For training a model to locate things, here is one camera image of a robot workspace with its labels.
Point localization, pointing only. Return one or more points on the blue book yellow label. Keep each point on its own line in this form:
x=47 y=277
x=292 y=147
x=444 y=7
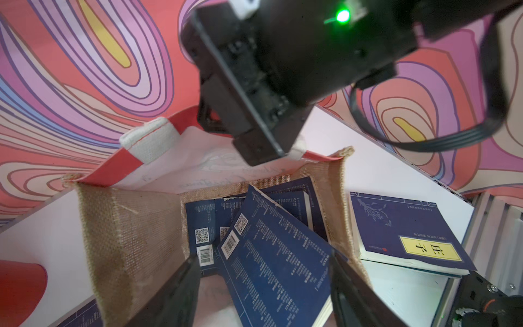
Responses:
x=208 y=222
x=300 y=200

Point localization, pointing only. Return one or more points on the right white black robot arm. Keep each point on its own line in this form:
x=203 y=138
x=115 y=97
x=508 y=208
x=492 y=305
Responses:
x=439 y=19

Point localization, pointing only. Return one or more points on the red pen holder cup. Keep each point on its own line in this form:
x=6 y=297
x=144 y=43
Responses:
x=22 y=288

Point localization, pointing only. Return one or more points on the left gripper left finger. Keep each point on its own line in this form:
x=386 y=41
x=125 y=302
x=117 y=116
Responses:
x=176 y=302

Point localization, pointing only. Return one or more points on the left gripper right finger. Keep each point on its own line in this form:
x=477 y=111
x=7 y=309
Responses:
x=354 y=302

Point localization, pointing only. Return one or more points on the dark blue book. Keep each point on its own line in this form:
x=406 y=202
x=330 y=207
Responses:
x=275 y=268
x=86 y=316

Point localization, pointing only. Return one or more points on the purple book yellow label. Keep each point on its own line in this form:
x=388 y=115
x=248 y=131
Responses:
x=406 y=233

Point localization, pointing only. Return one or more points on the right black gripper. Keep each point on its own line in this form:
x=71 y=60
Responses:
x=261 y=76

